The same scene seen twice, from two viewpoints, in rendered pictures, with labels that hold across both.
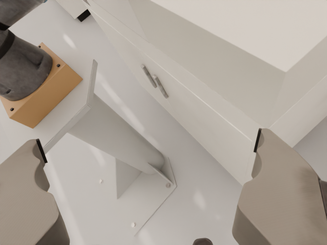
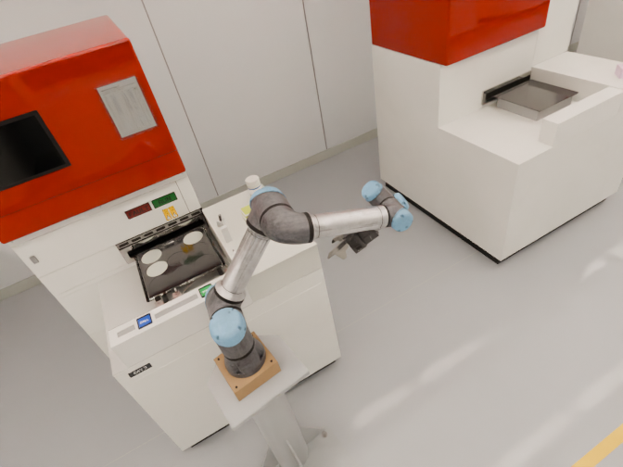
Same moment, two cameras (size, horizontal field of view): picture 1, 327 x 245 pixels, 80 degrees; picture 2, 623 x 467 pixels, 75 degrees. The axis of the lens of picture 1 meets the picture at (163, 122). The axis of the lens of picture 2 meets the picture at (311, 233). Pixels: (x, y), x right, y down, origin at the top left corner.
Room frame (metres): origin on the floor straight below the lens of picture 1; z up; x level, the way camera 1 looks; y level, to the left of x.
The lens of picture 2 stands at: (0.43, 1.14, 2.13)
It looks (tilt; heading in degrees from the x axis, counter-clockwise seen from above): 40 degrees down; 255
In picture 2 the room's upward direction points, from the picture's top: 13 degrees counter-clockwise
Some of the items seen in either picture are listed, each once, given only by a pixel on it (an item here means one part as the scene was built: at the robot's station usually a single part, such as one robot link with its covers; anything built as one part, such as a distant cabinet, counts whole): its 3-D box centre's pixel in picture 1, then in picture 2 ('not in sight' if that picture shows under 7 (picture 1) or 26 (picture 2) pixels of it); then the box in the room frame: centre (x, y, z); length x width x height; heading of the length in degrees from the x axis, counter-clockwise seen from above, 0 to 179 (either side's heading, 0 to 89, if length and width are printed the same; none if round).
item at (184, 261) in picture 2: not in sight; (177, 258); (0.67, -0.48, 0.90); 0.34 x 0.34 x 0.01; 6
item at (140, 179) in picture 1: (104, 157); (287, 436); (0.50, 0.31, 0.41); 0.51 x 0.44 x 0.82; 103
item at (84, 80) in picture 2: not in sight; (60, 118); (0.92, -1.00, 1.52); 0.81 x 0.75 x 0.60; 6
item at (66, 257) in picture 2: not in sight; (120, 233); (0.89, -0.68, 1.02); 0.81 x 0.03 x 0.40; 6
